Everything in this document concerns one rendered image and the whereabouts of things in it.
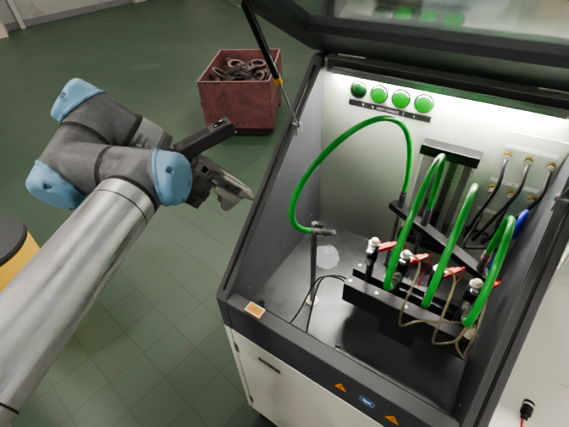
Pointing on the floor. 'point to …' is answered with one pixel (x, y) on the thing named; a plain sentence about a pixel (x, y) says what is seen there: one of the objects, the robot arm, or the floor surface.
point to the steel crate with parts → (241, 90)
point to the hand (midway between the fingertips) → (251, 193)
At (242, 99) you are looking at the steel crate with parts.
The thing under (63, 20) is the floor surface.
